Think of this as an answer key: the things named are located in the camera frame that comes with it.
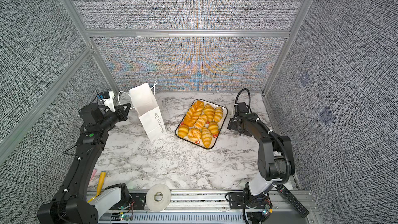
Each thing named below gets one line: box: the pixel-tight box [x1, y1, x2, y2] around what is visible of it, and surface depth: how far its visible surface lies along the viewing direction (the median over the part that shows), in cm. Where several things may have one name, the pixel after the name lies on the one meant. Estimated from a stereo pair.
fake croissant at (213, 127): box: [207, 121, 220, 138], surface depth 98 cm
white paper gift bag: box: [129, 82, 167, 142], surface depth 88 cm
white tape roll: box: [145, 183, 172, 212], surface depth 76 cm
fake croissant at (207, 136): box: [201, 126, 213, 148], surface depth 94 cm
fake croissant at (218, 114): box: [214, 106, 224, 123], surface depth 105 cm
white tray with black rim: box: [175, 98, 229, 150], surface depth 99 cm
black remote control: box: [275, 183, 310, 219], surface depth 73 cm
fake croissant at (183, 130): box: [177, 124, 189, 138], surface depth 96 cm
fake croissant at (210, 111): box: [203, 103, 216, 122], surface depth 105 cm
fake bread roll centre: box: [193, 114, 208, 131], surface depth 100 cm
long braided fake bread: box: [183, 100, 205, 127], surface depth 105 cm
